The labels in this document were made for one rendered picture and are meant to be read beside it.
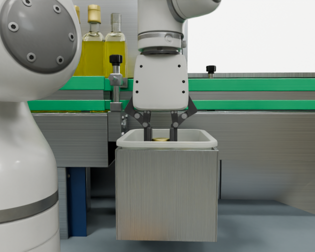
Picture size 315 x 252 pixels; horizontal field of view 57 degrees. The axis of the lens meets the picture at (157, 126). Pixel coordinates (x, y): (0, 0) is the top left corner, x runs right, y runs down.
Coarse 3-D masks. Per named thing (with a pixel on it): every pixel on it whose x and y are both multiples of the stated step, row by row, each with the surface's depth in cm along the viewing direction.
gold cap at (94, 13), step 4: (92, 4) 77; (88, 8) 78; (92, 8) 77; (96, 8) 77; (88, 12) 78; (92, 12) 77; (96, 12) 77; (88, 16) 78; (92, 16) 77; (96, 16) 78; (88, 20) 78; (92, 20) 77; (96, 20) 78; (100, 20) 79
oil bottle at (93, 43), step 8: (88, 32) 77; (96, 32) 77; (88, 40) 77; (96, 40) 77; (88, 48) 77; (96, 48) 77; (88, 56) 77; (96, 56) 77; (88, 64) 77; (96, 64) 77; (104, 64) 79; (88, 72) 77; (96, 72) 77; (104, 72) 79
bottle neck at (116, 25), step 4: (112, 16) 78; (116, 16) 78; (120, 16) 79; (112, 20) 78; (116, 20) 78; (120, 20) 79; (112, 24) 78; (116, 24) 78; (120, 24) 79; (112, 28) 78; (116, 28) 78; (120, 28) 79
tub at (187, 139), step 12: (132, 132) 64; (156, 132) 69; (168, 132) 68; (180, 132) 68; (192, 132) 68; (204, 132) 61; (120, 144) 48; (132, 144) 48; (144, 144) 48; (156, 144) 47; (168, 144) 47; (180, 144) 47; (192, 144) 47; (204, 144) 47; (216, 144) 49
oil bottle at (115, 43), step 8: (112, 32) 77; (120, 32) 78; (104, 40) 77; (112, 40) 77; (120, 40) 77; (104, 48) 77; (112, 48) 77; (120, 48) 77; (104, 56) 78; (120, 64) 77; (120, 72) 78
